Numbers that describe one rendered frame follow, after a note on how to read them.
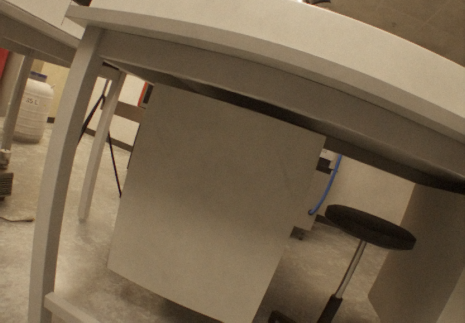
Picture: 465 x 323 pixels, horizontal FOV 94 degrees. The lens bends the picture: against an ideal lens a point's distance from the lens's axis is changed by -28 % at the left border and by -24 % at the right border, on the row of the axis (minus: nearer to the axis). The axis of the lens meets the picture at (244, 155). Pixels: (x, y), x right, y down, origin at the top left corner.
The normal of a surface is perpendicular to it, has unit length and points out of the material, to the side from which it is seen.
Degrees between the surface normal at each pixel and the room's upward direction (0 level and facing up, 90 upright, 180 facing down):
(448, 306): 90
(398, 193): 90
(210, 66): 90
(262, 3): 90
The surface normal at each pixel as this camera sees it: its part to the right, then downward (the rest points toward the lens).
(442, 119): -0.13, 0.01
